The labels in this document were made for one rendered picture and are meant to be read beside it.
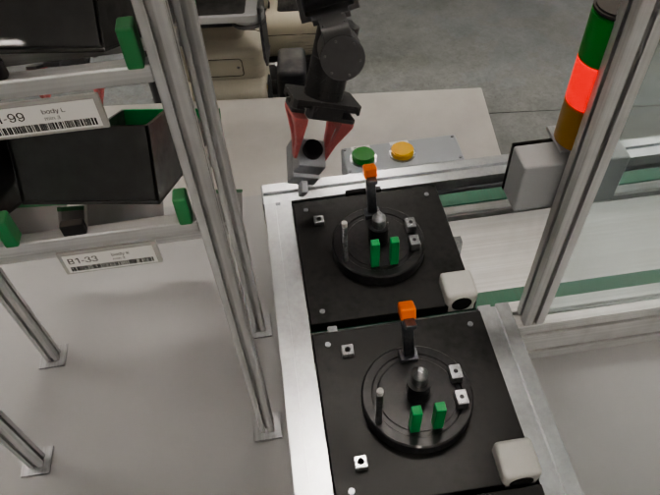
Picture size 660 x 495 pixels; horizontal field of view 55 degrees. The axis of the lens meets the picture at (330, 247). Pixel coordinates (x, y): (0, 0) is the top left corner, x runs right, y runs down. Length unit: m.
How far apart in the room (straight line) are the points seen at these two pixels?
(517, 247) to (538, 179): 0.34
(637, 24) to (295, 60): 1.24
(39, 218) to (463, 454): 0.66
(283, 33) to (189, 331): 1.01
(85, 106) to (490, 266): 0.72
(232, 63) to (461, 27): 1.92
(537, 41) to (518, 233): 2.26
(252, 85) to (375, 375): 0.94
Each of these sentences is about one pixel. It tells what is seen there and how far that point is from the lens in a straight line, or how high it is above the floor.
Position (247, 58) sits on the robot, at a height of 0.87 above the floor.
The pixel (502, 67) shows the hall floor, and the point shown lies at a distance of 3.09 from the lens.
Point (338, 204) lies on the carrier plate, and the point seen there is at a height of 0.97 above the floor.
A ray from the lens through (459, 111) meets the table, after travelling 1.40.
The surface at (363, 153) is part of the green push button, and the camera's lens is 1.12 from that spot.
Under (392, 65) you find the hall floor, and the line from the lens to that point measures 3.04.
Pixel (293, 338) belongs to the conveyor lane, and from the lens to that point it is 0.90.
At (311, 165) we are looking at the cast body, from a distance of 0.95.
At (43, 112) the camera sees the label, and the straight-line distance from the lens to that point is 0.50.
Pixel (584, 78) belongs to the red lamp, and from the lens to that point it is 0.67.
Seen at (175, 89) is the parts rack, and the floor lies 1.45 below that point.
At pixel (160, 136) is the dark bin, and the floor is 1.34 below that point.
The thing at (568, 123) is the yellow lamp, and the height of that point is 1.29.
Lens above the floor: 1.72
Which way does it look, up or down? 50 degrees down
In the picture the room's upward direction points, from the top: 4 degrees counter-clockwise
